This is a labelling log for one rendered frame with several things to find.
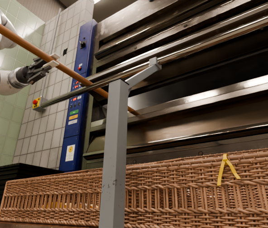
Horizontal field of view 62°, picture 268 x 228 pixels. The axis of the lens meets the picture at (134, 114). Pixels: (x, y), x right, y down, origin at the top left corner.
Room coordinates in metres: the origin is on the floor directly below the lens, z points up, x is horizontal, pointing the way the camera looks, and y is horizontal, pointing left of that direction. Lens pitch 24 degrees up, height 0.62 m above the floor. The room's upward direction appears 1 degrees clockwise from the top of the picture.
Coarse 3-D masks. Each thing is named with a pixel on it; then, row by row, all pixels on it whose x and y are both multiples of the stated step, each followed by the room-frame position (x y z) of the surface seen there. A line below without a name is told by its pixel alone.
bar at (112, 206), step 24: (264, 24) 0.51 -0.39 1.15; (192, 48) 0.62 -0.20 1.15; (120, 72) 0.80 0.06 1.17; (144, 72) 0.64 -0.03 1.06; (72, 96) 0.99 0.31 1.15; (120, 96) 0.52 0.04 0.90; (120, 120) 0.52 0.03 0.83; (120, 144) 0.53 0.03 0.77; (120, 168) 0.53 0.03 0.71; (120, 192) 0.53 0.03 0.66; (120, 216) 0.53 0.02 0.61
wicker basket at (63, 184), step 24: (96, 168) 1.32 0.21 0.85; (24, 192) 0.90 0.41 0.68; (48, 192) 0.83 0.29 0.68; (72, 192) 0.76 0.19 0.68; (96, 192) 0.70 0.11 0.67; (0, 216) 0.98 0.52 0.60; (24, 216) 0.89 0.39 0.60; (48, 216) 0.82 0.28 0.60; (72, 216) 0.76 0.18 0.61; (96, 216) 0.70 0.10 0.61
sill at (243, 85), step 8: (248, 80) 0.86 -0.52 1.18; (256, 80) 0.84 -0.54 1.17; (264, 80) 0.83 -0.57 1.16; (224, 88) 0.92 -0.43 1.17; (232, 88) 0.90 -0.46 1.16; (240, 88) 0.88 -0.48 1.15; (192, 96) 1.01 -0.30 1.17; (200, 96) 0.99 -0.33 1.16; (208, 96) 0.96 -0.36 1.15; (160, 104) 1.11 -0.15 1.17; (168, 104) 1.09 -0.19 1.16; (176, 104) 1.06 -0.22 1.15; (128, 112) 1.24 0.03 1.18; (136, 112) 1.20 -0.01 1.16; (144, 112) 1.17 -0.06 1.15; (104, 120) 1.35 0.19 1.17
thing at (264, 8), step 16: (240, 16) 0.72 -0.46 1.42; (256, 16) 0.70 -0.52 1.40; (208, 32) 0.80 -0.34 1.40; (256, 32) 0.77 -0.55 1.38; (176, 48) 0.91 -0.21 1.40; (208, 48) 0.89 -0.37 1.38; (224, 48) 0.88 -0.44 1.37; (240, 48) 0.87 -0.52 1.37; (256, 48) 0.86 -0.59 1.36; (128, 64) 1.06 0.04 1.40; (176, 64) 1.02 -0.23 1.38; (192, 64) 1.00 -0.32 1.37; (208, 64) 0.99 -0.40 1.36; (96, 80) 1.23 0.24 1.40; (144, 80) 1.17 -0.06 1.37; (160, 80) 1.16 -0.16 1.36; (96, 96) 1.40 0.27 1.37
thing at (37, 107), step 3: (36, 99) 1.70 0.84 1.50; (39, 99) 1.67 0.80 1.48; (42, 99) 1.68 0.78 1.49; (45, 99) 1.71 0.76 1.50; (39, 102) 1.67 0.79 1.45; (42, 102) 1.69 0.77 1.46; (33, 105) 1.71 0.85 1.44; (36, 105) 1.69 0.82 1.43; (39, 105) 1.67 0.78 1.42; (33, 108) 1.71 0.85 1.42; (36, 108) 1.70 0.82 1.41; (39, 108) 1.70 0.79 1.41; (42, 108) 1.70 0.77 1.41; (45, 108) 1.72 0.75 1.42; (39, 111) 1.76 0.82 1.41
